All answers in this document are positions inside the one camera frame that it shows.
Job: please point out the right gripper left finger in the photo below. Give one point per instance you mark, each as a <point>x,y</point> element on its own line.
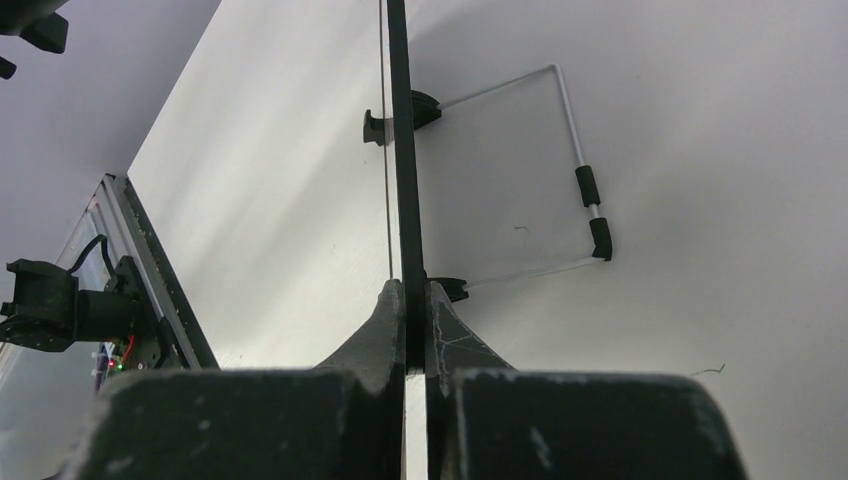
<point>341,419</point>

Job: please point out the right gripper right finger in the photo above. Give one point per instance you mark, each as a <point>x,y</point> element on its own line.
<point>489,420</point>

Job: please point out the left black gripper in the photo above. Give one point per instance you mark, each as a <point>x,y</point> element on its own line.
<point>37,22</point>

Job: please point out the small black-framed whiteboard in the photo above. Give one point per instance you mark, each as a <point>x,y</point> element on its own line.
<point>404,208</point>

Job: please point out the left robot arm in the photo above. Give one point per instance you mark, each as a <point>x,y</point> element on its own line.
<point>49,312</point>

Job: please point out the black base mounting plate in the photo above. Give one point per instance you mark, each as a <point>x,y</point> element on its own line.
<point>167,288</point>

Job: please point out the aluminium rail frame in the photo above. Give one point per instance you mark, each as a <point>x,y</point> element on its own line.
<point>47,398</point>

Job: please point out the wire whiteboard stand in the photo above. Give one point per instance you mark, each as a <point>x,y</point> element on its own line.
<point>505,190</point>

